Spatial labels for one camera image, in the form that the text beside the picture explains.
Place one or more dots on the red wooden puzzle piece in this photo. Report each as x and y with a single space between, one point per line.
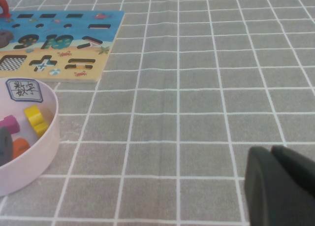
7 14

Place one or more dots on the grey-purple wooden number piece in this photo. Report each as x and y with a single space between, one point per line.
5 39

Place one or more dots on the white round bowl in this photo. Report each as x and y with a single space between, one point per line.
37 162

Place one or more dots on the colourful wooden puzzle board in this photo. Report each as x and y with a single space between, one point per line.
108 34

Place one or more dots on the orange wooden number piece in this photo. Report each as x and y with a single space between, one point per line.
21 147

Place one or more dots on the grey checked tablecloth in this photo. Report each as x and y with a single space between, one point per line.
184 112

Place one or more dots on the dark grey wooden number piece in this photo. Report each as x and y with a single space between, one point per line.
6 147

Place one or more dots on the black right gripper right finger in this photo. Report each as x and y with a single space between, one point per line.
297 167

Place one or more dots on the yellow wooden number piece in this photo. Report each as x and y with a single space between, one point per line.
34 117

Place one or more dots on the magenta wooden number piece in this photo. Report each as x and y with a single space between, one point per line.
11 123

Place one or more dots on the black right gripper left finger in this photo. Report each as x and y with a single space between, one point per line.
270 199

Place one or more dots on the handwritten paper label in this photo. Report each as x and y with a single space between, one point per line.
24 90

